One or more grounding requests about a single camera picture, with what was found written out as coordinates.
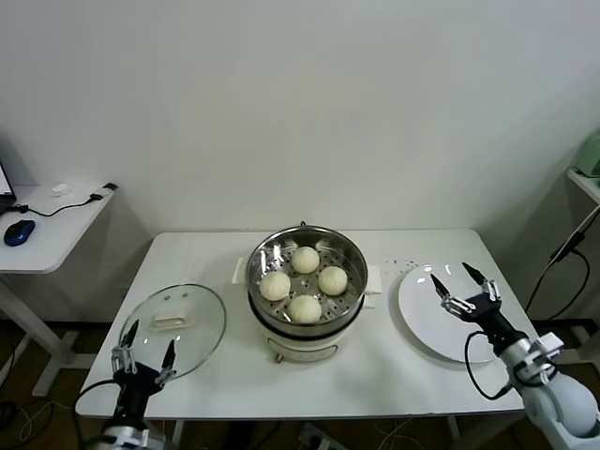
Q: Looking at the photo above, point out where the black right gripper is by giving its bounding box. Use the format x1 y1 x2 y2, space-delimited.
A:
429 262 529 348

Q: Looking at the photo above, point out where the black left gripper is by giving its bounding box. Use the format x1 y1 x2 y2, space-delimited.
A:
111 320 178 418

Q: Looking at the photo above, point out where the glass lid with cream handle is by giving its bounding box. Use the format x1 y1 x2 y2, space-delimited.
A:
119 283 228 381

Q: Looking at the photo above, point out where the white steamed baozi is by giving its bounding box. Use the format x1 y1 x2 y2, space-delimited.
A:
286 293 323 325
259 272 292 302
318 265 349 296
291 246 322 275

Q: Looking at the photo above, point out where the stainless steel steamer basket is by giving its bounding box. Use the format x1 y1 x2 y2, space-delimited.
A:
246 225 370 338

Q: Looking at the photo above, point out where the white round plate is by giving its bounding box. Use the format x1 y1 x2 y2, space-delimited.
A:
397 263 515 365

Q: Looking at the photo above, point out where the white table leg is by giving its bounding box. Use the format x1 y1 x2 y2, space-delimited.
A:
444 414 470 450

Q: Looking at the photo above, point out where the white side table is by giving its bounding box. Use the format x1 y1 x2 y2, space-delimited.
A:
0 183 119 398

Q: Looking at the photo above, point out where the cream electric cooker base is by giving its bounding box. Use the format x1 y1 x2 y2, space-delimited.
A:
232 257 385 365

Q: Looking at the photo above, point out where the white shelf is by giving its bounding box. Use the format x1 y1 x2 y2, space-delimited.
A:
565 167 600 206

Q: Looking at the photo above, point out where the blue computer mouse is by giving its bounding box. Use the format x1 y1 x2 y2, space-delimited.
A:
3 218 37 247

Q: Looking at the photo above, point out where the pale green appliance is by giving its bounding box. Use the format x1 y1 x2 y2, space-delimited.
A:
575 134 600 179

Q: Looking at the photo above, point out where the white power strip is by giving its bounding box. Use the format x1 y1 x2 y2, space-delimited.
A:
298 421 338 450

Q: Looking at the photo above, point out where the black laptop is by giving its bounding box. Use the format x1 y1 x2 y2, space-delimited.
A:
0 157 19 218

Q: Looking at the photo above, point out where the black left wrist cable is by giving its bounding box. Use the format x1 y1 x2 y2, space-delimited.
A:
74 379 123 414

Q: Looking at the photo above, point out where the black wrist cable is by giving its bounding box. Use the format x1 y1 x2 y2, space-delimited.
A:
463 330 519 400
74 379 123 414

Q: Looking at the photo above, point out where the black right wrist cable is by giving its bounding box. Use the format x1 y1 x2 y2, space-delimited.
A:
463 330 519 400

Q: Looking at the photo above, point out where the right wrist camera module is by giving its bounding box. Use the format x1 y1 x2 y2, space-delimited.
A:
533 331 565 365

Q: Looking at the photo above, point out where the black wall cable with adapter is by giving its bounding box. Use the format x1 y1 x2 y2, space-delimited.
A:
523 213 600 321

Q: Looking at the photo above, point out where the black desk cable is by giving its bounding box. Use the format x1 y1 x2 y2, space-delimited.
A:
13 190 105 218

